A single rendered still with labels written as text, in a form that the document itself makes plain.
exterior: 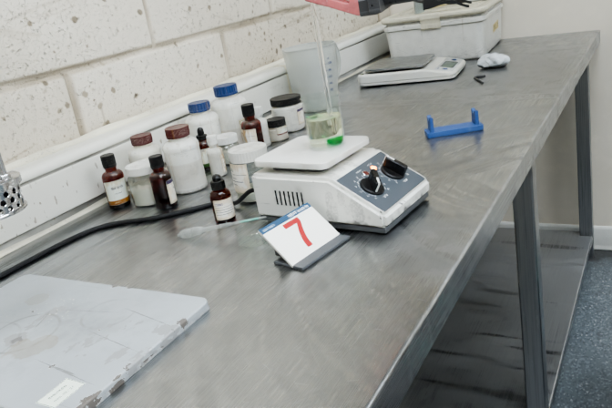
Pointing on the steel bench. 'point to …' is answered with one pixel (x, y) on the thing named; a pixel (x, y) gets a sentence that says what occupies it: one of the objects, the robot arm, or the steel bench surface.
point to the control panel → (393, 188)
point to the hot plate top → (299, 157)
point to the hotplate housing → (330, 196)
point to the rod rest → (453, 127)
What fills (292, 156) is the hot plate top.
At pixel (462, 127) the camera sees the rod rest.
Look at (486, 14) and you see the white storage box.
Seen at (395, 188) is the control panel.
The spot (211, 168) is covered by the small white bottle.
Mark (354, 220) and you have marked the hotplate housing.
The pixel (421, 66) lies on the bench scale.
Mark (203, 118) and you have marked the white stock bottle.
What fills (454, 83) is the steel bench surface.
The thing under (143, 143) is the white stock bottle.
